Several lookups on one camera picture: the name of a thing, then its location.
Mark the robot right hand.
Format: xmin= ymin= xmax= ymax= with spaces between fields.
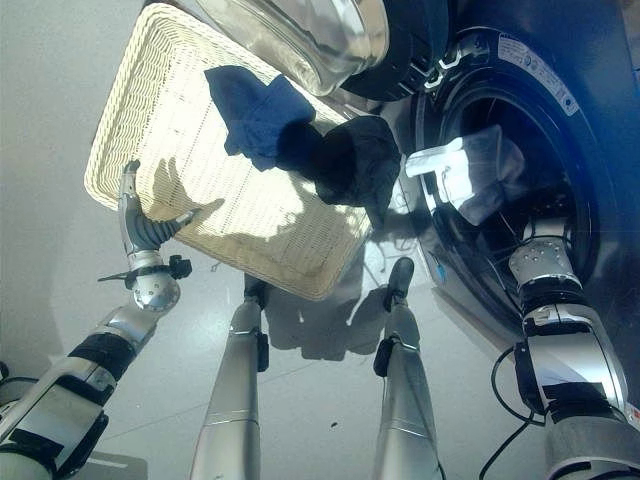
xmin=492 ymin=143 xmax=569 ymax=244

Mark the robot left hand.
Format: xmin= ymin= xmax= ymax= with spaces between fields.
xmin=117 ymin=159 xmax=202 ymax=255

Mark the white cloth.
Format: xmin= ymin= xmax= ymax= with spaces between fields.
xmin=403 ymin=124 xmax=504 ymax=227

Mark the cream wicker laundry basket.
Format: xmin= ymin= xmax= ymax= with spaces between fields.
xmin=83 ymin=2 xmax=376 ymax=302

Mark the dark washing machine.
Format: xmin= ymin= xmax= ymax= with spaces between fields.
xmin=384 ymin=0 xmax=640 ymax=364

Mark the glass washing machine door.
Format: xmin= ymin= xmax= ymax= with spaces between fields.
xmin=172 ymin=0 xmax=454 ymax=104

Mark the white round-edge label sticker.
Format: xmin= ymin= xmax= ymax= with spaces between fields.
xmin=496 ymin=32 xmax=581 ymax=119

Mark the dark robot left foot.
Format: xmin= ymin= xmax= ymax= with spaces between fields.
xmin=242 ymin=273 xmax=268 ymax=301

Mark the dark robot foot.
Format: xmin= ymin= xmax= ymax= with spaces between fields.
xmin=242 ymin=273 xmax=268 ymax=301
xmin=383 ymin=256 xmax=416 ymax=301

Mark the dark robot right foot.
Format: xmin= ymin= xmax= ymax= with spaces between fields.
xmin=383 ymin=256 xmax=416 ymax=301

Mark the blue cloth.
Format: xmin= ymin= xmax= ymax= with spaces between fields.
xmin=203 ymin=64 xmax=318 ymax=174

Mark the black cloth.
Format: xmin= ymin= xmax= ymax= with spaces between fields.
xmin=277 ymin=115 xmax=403 ymax=224

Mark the silver robot left leg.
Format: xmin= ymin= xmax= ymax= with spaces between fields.
xmin=188 ymin=294 xmax=272 ymax=480

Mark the silver robot leg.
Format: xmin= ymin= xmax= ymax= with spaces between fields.
xmin=370 ymin=294 xmax=447 ymax=480
xmin=188 ymin=294 xmax=272 ymax=480

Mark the silver robot right leg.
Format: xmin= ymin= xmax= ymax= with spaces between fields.
xmin=370 ymin=294 xmax=447 ymax=480

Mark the black cable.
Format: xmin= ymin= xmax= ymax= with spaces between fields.
xmin=0 ymin=360 xmax=39 ymax=401
xmin=478 ymin=343 xmax=549 ymax=480

